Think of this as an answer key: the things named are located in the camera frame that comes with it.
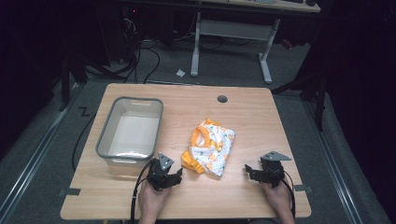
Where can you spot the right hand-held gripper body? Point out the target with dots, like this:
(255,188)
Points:
(274,171)

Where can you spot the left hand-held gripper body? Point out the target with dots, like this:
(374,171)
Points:
(159,177)

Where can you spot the orange and white baby garment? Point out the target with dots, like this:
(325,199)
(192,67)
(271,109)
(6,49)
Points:
(211,146)

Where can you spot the black tape strip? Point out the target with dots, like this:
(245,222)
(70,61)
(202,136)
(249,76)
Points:
(70,192)
(303,188)

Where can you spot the black metal stand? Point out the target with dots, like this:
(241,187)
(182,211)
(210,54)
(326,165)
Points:
(65,87)
(314,90)

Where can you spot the crumpled white paper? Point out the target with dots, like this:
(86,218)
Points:
(180,73)

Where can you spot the white-legged desk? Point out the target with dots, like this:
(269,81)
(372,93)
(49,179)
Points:
(233,29)

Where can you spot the metal floor rail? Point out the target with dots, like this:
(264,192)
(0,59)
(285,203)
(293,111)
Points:
(333,161)
(34,158)

